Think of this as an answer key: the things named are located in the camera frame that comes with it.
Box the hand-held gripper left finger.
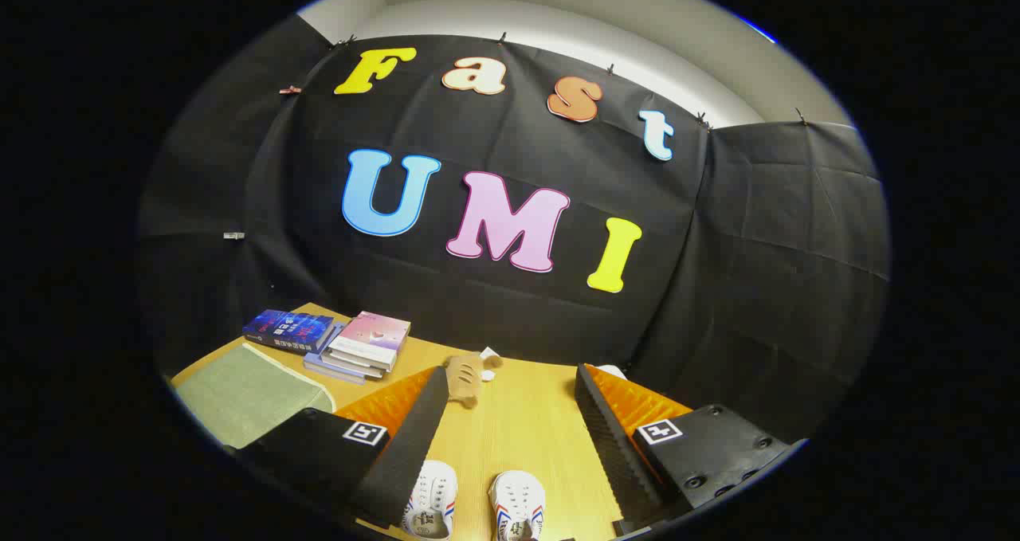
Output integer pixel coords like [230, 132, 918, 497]
[237, 366, 451, 530]

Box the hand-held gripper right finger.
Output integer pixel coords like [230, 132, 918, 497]
[574, 363, 807, 535]

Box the white canvas shoe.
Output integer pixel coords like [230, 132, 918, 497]
[402, 460, 459, 540]
[488, 469, 547, 541]

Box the green fabric storage box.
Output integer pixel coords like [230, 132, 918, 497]
[174, 342, 335, 450]

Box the brown plush toy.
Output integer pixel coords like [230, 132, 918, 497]
[442, 348, 504, 409]

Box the grey cover book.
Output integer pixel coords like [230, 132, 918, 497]
[319, 356, 389, 379]

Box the white cover book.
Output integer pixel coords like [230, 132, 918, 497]
[323, 350, 395, 373]

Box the pink cover book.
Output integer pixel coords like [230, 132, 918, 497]
[328, 312, 412, 364]

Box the dark blue cover book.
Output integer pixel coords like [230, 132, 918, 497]
[243, 310, 335, 355]

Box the black backdrop cloth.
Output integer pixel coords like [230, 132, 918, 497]
[135, 15, 892, 446]

